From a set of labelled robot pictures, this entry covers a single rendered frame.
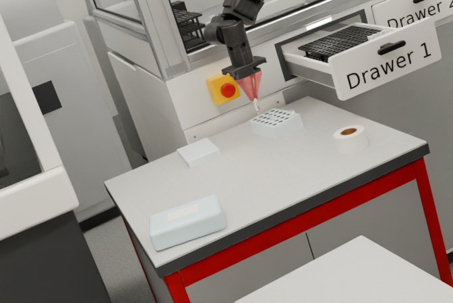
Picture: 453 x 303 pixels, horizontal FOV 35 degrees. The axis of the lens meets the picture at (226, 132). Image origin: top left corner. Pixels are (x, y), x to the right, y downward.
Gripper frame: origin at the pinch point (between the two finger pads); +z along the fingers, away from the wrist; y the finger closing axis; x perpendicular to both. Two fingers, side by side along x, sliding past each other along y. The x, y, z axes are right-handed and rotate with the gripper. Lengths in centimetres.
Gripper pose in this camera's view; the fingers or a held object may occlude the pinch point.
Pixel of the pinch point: (253, 96)
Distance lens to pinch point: 184.5
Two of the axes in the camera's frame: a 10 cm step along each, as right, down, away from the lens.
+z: 2.9, 9.1, 3.1
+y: -8.5, 3.9, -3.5
